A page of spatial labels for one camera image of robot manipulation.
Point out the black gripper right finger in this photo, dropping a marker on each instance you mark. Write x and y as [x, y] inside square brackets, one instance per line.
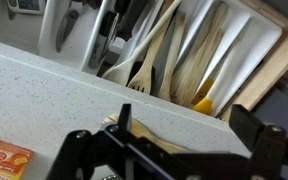
[267, 150]

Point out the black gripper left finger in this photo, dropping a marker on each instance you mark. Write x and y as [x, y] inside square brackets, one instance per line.
[84, 153]

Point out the wooden spoon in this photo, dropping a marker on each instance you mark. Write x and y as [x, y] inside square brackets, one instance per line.
[144, 131]

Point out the orange printed packet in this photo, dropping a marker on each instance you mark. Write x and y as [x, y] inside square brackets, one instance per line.
[4, 160]

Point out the wooden drawer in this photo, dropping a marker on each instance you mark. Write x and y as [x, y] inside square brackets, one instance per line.
[270, 66]

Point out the yellow plastic utensil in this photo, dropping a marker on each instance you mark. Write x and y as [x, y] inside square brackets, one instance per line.
[202, 90]

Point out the white plastic utensil tray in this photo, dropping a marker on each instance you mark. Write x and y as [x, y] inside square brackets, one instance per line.
[247, 43]

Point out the white kitchen scale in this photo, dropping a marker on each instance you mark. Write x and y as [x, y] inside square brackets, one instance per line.
[27, 5]

